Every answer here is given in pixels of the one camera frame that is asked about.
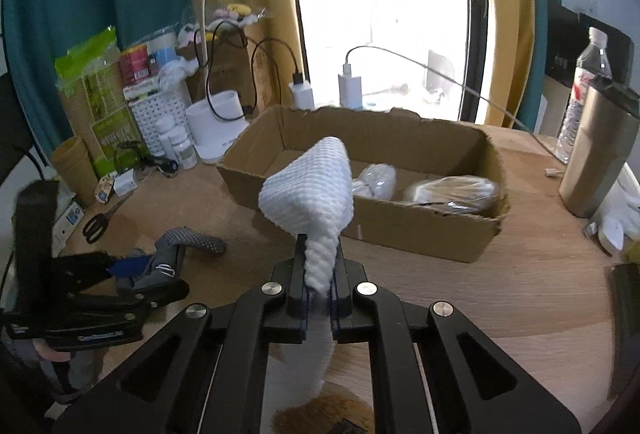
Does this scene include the white plastic container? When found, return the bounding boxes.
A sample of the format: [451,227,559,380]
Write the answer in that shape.
[586,164,640,256]

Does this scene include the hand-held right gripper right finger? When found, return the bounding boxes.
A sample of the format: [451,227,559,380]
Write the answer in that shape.
[330,238,582,434]

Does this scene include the stack of paper cups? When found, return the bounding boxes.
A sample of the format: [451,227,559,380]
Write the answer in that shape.
[50,135,99,208]

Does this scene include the black flashlight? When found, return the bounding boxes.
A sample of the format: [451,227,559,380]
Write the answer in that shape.
[114,140,179,176]

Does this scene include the yellow curtain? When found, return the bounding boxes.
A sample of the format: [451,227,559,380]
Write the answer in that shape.
[186,0,309,109]
[477,0,539,131]

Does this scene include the brown paper bag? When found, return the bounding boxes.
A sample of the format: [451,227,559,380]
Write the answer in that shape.
[175,32,262,116]

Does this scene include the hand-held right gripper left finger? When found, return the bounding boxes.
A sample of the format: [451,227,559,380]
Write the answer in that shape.
[52,234,311,434]

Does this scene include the white perforated basket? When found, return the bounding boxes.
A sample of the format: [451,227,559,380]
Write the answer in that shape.
[123,87,194,158]

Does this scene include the red can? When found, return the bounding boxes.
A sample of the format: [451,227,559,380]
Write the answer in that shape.
[120,45,152,86]

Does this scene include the white charger with black plug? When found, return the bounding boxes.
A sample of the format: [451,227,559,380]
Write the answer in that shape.
[290,72,316,111]

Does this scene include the steel tumbler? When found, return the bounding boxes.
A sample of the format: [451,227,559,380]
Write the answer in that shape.
[558,75,640,219]

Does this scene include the black door frame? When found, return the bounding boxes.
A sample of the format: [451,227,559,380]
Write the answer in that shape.
[459,0,494,123]

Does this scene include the green snack packet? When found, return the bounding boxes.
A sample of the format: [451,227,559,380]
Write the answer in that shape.
[54,27,136,178]

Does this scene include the small white card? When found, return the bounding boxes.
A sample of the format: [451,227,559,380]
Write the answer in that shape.
[112,171,139,194]

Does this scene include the white waffle cloth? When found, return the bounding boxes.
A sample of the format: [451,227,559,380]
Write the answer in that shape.
[257,137,356,417]

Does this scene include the white pill bottle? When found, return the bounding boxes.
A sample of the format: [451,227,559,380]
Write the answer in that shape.
[154,116,177,159]
[171,127,199,170]

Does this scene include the white crumpled plastic bag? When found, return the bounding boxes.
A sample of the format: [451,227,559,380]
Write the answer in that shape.
[158,57,202,94]

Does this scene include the clear water bottle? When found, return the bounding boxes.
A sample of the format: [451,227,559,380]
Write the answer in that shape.
[556,27,614,165]

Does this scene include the grey sock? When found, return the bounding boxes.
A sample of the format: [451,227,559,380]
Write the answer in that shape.
[117,227,227,297]

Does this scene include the plastic-wrapped beige bundle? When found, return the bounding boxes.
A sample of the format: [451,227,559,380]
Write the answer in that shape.
[402,175,501,218]

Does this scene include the cardboard box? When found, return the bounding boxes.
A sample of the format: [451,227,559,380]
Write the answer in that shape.
[216,104,510,264]

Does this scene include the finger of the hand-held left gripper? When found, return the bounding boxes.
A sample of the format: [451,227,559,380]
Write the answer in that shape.
[51,251,152,288]
[75,279,191,311]

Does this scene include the person's left hand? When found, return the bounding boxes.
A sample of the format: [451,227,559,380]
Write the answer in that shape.
[34,339,75,363]

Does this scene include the black lamp cable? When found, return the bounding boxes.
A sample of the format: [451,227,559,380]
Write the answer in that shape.
[206,21,305,121]

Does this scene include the small white box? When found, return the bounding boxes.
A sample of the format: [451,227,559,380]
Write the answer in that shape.
[52,198,84,248]

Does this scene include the white paper roll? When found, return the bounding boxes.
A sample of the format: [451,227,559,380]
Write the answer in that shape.
[149,29,177,68]

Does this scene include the white usb charger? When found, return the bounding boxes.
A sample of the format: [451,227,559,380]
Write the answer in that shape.
[338,61,365,109]

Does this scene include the black scissors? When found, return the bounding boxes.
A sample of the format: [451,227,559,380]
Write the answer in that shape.
[82,191,136,244]

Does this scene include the usb charging cable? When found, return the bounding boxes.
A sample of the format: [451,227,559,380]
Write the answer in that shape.
[344,45,565,178]

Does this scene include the wrapped plush flowers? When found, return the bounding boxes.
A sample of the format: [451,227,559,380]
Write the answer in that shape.
[177,3,269,46]

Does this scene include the dark flat object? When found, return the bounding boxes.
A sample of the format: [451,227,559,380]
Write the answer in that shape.
[606,263,640,406]

